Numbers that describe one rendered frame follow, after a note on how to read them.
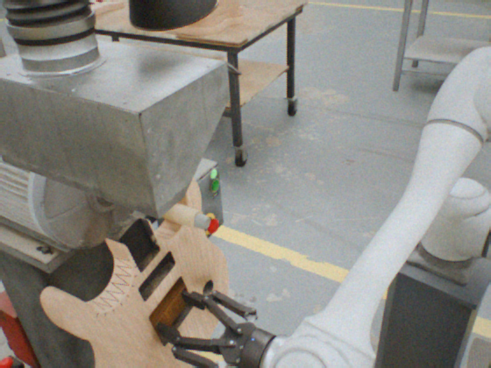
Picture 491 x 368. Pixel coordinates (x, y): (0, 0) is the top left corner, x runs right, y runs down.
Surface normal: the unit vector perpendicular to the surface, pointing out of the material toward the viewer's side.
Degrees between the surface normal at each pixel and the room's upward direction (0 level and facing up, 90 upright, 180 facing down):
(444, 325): 90
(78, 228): 94
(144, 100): 0
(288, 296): 0
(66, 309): 87
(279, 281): 0
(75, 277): 90
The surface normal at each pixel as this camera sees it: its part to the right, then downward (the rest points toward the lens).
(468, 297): -0.05, -0.83
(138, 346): 0.85, 0.22
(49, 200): 0.51, 0.32
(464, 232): -0.54, 0.44
